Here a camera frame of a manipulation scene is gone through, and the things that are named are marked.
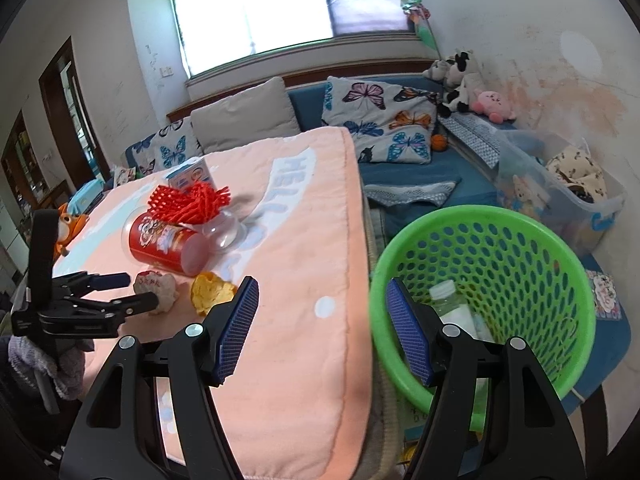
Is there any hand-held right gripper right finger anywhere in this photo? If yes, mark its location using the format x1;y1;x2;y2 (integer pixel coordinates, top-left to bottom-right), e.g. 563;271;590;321
386;277;587;480

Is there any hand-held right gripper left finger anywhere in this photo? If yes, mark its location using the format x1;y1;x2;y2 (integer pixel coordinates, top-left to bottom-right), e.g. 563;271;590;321
59;276;260;480

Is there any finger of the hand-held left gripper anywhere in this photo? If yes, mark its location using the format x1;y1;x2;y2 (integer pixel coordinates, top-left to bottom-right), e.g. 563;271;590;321
52;271;132;296
70;292;160;318

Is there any white paper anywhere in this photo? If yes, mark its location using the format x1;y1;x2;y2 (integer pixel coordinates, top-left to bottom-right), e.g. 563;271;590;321
134;270;179;317

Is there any orange peel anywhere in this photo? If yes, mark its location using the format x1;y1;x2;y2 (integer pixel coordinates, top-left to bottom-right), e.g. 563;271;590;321
191;271;239;317

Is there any clear plastic bottle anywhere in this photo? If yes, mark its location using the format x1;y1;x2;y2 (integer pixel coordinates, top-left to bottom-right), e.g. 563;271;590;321
429;280;483;341

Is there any red printed plastic cup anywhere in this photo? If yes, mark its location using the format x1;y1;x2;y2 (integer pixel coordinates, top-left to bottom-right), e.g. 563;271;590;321
122;209;210;277

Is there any clear plastic cup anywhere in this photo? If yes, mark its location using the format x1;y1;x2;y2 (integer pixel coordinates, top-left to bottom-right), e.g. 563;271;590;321
199;209;248;255

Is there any red spiky plastic piece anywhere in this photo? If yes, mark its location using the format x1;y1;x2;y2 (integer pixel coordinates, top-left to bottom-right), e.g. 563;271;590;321
147;182;232;224

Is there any green plastic basket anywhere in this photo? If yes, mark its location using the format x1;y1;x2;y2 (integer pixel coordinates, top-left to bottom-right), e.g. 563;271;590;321
369;205;597;433

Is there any blue white milk carton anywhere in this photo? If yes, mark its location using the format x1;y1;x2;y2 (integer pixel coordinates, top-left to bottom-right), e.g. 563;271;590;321
166;156;215;195

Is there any person's left forearm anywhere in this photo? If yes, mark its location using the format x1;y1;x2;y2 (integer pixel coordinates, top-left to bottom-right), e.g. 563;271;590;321
7;335;87;413

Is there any orange fox plush toy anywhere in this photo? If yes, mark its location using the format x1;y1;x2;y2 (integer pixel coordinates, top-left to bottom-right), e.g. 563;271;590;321
52;202;92;259

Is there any blue tissue pack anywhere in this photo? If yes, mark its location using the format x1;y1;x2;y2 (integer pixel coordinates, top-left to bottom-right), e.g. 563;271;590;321
67;181;108;216

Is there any pink printed blanket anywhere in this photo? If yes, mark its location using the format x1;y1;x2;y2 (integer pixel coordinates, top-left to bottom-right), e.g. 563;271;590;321
50;126;376;480

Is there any wooden cabinet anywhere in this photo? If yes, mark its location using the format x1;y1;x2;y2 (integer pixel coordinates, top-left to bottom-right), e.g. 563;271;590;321
0;110;51;211

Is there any printed snack bag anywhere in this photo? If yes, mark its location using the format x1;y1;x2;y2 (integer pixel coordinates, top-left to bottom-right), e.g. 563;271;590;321
111;164;138;187

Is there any grey towel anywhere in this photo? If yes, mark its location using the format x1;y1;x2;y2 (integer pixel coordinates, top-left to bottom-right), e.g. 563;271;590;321
364;179;462;208

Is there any small butterfly print pillow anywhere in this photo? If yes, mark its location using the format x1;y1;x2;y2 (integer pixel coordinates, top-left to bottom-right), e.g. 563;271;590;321
131;116;203;177

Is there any teddy bear toy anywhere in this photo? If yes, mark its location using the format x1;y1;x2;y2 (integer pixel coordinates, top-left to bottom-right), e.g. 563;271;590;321
510;174;548;213

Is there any blue padded seat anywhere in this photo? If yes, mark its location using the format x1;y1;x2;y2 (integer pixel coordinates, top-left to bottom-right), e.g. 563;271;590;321
565;252;632;403

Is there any grey patterned cloth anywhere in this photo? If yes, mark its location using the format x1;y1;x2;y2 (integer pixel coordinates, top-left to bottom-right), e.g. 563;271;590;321
437;112;518;170

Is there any grey pillow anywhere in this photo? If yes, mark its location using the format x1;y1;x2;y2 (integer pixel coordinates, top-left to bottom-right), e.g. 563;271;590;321
190;76;301;156

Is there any clear plastic storage bin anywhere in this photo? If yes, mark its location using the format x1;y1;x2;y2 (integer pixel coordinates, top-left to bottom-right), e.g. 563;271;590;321
495;129;627;258

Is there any large butterfly print pillow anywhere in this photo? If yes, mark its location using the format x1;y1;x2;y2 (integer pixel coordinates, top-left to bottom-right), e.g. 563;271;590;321
320;76;441;166

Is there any cream black printed cloth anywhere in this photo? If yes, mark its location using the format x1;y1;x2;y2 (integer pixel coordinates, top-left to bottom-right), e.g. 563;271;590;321
544;145;610;205

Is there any blue sofa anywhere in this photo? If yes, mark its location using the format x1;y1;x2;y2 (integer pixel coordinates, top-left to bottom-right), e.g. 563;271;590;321
122;74;516;233

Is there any pink plush toy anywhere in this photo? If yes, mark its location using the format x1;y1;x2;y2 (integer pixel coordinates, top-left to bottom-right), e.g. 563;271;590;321
472;89;518;124

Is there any black white cow plush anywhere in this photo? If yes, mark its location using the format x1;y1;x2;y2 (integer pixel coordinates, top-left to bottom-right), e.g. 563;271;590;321
437;49;487;113

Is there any grey plush toy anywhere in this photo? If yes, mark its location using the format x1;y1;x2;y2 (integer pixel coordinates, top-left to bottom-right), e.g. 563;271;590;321
422;59;453;82

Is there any wooden sofa backrest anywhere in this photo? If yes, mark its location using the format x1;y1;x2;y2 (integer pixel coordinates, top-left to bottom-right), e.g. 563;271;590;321
166;57;451;123

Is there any window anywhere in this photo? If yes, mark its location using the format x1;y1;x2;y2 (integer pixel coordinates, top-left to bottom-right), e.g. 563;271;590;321
165;0;408;78

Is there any colourful pinwheel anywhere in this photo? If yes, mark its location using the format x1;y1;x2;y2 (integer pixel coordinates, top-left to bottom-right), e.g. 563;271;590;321
400;0;446;63

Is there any wooden door frame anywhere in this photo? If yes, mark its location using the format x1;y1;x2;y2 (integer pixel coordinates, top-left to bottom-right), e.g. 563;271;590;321
39;36;111;181

